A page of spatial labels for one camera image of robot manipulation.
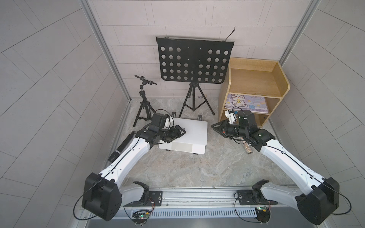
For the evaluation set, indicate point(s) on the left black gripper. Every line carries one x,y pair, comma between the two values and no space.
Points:
173,132

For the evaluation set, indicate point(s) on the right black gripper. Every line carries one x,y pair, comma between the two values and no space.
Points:
220,127

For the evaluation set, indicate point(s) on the silver laptop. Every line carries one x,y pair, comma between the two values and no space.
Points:
188,136

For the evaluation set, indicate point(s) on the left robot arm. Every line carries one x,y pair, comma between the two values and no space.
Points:
103,193

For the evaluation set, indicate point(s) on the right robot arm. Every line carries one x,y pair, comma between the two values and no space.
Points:
315,197

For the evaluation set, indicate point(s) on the purple cartoon spiral notebook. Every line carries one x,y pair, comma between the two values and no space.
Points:
246,102

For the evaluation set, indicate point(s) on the small black phone tripod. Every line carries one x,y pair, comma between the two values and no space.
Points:
145,104

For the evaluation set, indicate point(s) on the wooden shelf unit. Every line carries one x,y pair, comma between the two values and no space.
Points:
254,77

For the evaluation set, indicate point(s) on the black perforated music stand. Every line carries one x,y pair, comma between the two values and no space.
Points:
195,62

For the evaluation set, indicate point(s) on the right controller circuit board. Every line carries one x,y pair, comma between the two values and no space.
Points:
263,214

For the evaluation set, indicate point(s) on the controller circuit board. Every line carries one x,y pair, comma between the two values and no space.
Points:
263,214
141,216

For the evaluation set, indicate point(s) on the left controller circuit board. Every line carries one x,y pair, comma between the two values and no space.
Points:
141,216

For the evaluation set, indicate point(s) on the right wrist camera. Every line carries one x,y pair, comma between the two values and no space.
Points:
231,116

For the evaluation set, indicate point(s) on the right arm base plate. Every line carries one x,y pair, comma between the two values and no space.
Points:
246,197

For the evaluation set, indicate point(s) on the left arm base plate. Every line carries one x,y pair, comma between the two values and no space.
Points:
154,199

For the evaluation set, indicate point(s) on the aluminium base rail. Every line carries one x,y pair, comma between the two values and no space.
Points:
193,203

